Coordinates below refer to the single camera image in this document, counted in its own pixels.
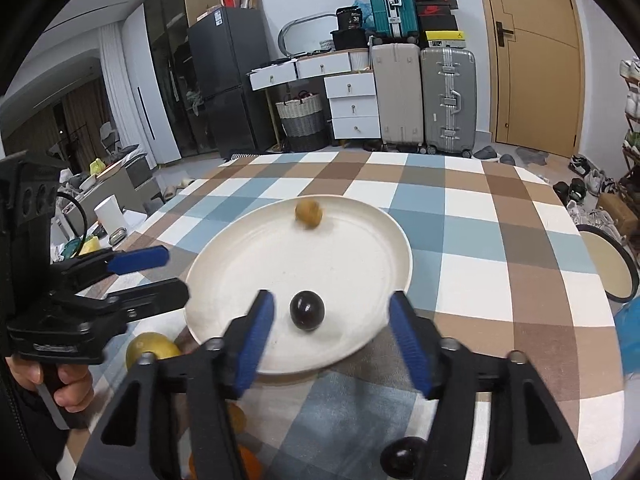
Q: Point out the black printed bag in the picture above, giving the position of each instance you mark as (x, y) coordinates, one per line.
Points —
(351, 17)

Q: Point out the blue plastic bag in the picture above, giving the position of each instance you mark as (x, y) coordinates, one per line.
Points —
(366, 10)

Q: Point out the dark grey fridge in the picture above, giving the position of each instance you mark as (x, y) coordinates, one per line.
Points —
(230, 70)

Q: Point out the orange tangerine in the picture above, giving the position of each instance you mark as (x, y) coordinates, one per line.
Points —
(250, 462)

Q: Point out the wooden shoe rack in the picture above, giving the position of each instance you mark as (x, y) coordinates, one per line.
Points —
(631, 150)

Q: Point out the black storage box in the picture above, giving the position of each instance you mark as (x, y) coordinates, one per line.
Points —
(350, 39)

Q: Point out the round beige tray black rim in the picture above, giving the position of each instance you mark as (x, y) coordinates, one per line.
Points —
(602, 262)

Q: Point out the white ribbed container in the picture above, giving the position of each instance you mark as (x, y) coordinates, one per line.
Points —
(359, 60)

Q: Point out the woven laundry basket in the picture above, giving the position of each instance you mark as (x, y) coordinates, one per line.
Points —
(301, 122)

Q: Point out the cream round plate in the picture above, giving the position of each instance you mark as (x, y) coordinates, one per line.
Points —
(300, 260)

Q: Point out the teal suitcase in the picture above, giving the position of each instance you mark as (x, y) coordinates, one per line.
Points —
(390, 0)

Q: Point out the wooden door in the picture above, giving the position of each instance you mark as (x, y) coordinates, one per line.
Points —
(535, 60)

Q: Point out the black shoe box red logo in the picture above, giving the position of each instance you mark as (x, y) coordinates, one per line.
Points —
(436, 10)

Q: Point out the beige suitcase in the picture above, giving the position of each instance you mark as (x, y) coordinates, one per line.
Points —
(397, 95)

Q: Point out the white dressing desk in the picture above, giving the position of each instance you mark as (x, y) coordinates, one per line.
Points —
(350, 90)

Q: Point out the white cylindrical bin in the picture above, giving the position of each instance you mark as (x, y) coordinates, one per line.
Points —
(109, 215)

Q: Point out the yellow-green guava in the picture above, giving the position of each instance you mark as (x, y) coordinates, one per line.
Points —
(145, 347)

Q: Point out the yellow shoe box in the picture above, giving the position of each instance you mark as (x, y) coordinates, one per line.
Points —
(445, 39)

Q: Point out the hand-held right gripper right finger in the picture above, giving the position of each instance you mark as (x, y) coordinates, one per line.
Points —
(410, 345)

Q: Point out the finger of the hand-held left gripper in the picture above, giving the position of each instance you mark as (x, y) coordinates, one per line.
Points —
(160, 292)
(140, 259)

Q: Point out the white cabinet door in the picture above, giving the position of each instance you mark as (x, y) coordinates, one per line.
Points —
(150, 85)

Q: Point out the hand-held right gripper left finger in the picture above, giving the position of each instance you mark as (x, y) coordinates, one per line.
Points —
(255, 340)

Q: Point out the checked tablecloth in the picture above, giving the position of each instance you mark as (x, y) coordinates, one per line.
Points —
(475, 240)

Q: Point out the glass door wardrobe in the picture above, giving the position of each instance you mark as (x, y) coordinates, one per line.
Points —
(170, 60)

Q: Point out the brown longan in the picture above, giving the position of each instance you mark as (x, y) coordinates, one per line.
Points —
(308, 213)

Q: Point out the oval mirror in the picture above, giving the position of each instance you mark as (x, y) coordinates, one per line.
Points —
(287, 30)

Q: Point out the silver suitcase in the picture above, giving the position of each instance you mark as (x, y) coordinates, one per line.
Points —
(447, 100)

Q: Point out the pair of beige slippers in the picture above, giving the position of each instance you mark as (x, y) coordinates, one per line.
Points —
(177, 189)

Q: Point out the patterned rug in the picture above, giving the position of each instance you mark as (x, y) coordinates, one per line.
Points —
(240, 156)

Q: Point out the plain black shoe box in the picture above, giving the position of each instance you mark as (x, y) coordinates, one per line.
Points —
(437, 23)

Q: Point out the person's left hand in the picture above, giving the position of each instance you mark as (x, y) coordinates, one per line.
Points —
(75, 390)

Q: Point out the dark purple round fruit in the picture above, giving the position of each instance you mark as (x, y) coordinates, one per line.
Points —
(307, 311)
(402, 457)

